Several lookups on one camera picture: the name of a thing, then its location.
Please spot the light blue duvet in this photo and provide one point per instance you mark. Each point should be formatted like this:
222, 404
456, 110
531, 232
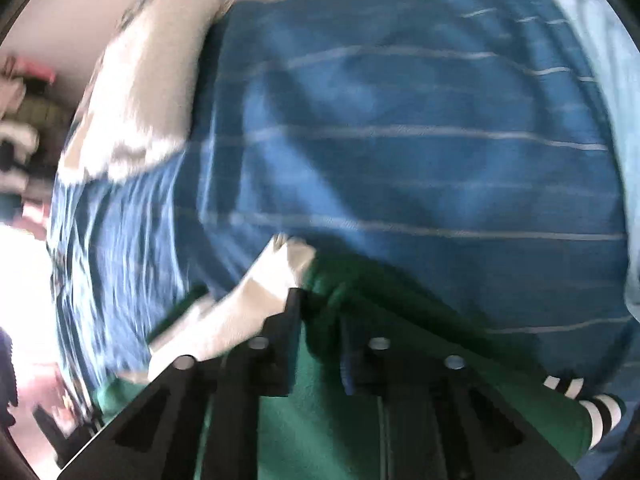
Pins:
610, 35

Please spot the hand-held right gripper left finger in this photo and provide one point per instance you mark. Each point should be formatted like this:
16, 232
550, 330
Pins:
280, 350

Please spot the white fluffy cloth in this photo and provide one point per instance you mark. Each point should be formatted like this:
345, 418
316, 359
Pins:
145, 95

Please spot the blue striped bed sheet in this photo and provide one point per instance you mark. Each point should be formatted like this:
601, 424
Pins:
400, 160

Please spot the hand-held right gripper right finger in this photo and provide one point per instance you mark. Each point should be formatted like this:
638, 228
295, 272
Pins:
357, 367

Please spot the green and cream varsity jacket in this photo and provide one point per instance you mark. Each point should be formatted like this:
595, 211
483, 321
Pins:
320, 420

